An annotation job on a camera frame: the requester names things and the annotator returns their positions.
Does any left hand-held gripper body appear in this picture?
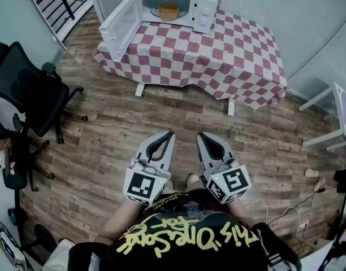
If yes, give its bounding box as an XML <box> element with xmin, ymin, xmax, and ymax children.
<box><xmin>122</xmin><ymin>156</ymin><xmax>172</xmax><ymax>207</ymax></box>

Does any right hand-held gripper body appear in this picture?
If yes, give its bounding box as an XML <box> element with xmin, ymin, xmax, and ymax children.
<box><xmin>203</xmin><ymin>158</ymin><xmax>252</xmax><ymax>205</ymax></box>

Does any white microwave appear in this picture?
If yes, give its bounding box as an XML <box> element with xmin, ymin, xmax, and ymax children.
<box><xmin>98</xmin><ymin>0</ymin><xmax>219</xmax><ymax>63</ymax></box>

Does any yellow rectangular dish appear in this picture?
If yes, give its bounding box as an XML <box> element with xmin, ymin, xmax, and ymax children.
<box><xmin>158</xmin><ymin>3</ymin><xmax>179</xmax><ymax>21</ymax></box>

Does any person's right forearm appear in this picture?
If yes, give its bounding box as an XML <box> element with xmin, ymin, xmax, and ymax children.
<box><xmin>229</xmin><ymin>198</ymin><xmax>253</xmax><ymax>226</ymax></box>

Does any person's left forearm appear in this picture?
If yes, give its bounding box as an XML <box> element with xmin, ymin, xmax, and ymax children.
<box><xmin>101</xmin><ymin>199</ymin><xmax>142</xmax><ymax>242</ymax></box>

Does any person's right cream shoe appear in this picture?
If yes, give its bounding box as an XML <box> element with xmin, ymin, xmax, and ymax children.
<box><xmin>186</xmin><ymin>173</ymin><xmax>204</xmax><ymax>193</ymax></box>

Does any person's black printed shirt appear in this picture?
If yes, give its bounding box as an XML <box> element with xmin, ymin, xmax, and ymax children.
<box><xmin>68</xmin><ymin>189</ymin><xmax>301</xmax><ymax>271</ymax></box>

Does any red white checkered tablecloth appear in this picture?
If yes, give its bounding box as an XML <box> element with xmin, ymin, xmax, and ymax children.
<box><xmin>93</xmin><ymin>8</ymin><xmax>288</xmax><ymax>112</ymax></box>

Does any black round stand base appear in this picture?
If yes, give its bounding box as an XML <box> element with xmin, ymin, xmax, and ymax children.
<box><xmin>34</xmin><ymin>224</ymin><xmax>58</xmax><ymax>254</ymax></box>

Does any black office chair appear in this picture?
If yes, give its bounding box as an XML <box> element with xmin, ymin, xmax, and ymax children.
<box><xmin>0</xmin><ymin>41</ymin><xmax>89</xmax><ymax>145</ymax></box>
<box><xmin>0</xmin><ymin>117</ymin><xmax>55</xmax><ymax>193</ymax></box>

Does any white side table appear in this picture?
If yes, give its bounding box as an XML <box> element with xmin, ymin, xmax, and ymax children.
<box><xmin>299</xmin><ymin>81</ymin><xmax>346</xmax><ymax>152</ymax></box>

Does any black and yellow device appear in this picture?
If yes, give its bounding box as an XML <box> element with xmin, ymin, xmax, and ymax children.
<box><xmin>328</xmin><ymin>216</ymin><xmax>346</xmax><ymax>265</ymax></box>

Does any glass turntable plate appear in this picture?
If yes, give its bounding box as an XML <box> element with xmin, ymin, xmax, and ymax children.
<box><xmin>149</xmin><ymin>6</ymin><xmax>191</xmax><ymax>21</ymax></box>

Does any grey patterned device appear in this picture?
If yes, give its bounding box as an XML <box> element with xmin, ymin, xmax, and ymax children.
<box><xmin>0</xmin><ymin>218</ymin><xmax>29</xmax><ymax>271</ymax></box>

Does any black metal railing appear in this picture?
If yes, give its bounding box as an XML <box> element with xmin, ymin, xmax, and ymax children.
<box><xmin>21</xmin><ymin>0</ymin><xmax>90</xmax><ymax>39</ymax></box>

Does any white table frame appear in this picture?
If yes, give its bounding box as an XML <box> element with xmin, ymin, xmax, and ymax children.
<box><xmin>135</xmin><ymin>83</ymin><xmax>236</xmax><ymax>117</ymax></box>

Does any white floor cable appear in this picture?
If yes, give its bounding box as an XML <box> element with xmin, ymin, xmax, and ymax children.
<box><xmin>245</xmin><ymin>192</ymin><xmax>315</xmax><ymax>234</ymax></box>

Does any black floor cable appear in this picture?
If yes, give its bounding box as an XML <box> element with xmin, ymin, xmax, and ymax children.
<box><xmin>267</xmin><ymin>187</ymin><xmax>338</xmax><ymax>225</ymax></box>

